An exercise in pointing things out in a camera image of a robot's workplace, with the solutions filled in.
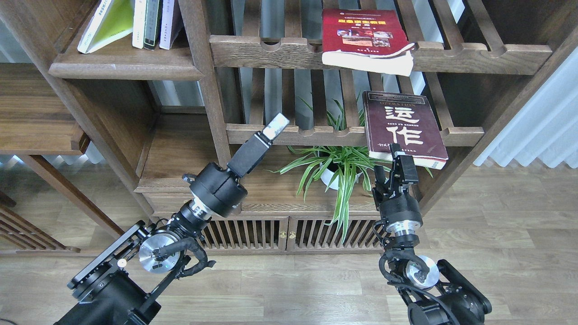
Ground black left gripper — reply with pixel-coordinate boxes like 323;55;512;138
182;113;289;218

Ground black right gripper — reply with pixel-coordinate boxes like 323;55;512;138
373;143;423;231

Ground dark maroon book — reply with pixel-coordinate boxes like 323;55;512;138
362;91;448;169

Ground yellow green book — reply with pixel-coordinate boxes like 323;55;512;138
77;0;135;54

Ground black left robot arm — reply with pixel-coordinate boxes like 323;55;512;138
56;114;289;325

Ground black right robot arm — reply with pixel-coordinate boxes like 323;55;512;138
372;143;492;325

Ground dark wooden bookshelf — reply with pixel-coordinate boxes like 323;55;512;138
0;0;578;260

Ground green spider plant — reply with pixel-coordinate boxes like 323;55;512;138
266;95;433;244

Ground white plant pot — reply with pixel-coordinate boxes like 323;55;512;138
318;154;363;190

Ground brass cabinet door knobs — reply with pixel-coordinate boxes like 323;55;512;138
279;231;297;239

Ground red book with photos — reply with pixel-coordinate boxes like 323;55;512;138
322;8;415;76

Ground lavender upright book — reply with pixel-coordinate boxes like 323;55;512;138
159;0;184;50

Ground white curtain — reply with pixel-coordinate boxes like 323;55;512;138
473;49;578;168

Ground dark green upright book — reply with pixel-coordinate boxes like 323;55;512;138
143;0;163;50

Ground white upright book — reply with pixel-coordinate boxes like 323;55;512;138
132;0;147;49

